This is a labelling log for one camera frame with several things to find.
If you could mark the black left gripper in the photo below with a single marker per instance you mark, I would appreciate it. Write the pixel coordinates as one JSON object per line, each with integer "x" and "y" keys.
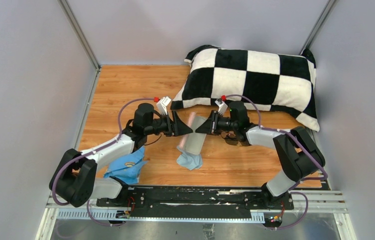
{"x": 176, "y": 127}

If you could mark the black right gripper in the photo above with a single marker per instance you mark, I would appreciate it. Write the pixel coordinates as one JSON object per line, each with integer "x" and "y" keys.
{"x": 211, "y": 126}

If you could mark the pink glasses case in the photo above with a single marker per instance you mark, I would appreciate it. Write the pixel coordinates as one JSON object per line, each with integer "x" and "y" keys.
{"x": 192, "y": 143}

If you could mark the light blue cleaning cloth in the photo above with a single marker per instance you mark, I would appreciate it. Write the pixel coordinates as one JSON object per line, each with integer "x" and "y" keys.
{"x": 190, "y": 161}

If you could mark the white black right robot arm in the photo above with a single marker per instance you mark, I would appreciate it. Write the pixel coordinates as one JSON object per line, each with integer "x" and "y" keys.
{"x": 298, "y": 154}

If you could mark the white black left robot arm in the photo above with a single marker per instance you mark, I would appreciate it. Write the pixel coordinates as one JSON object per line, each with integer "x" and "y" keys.
{"x": 74, "y": 181}

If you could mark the dark aviator sunglasses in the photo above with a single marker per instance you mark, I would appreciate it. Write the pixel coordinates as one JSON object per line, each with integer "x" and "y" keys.
{"x": 231, "y": 139}

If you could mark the blue patterned pouch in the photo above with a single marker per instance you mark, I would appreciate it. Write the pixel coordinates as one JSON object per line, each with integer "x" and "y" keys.
{"x": 127, "y": 168}

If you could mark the black white checkered pillow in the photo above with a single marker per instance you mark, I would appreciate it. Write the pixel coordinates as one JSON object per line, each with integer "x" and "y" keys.
{"x": 262, "y": 81}

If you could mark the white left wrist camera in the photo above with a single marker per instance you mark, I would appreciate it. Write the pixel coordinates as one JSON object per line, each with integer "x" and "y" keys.
{"x": 162, "y": 105}

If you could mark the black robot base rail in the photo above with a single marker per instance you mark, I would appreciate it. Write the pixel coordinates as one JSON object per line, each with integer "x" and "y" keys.
{"x": 204, "y": 205}

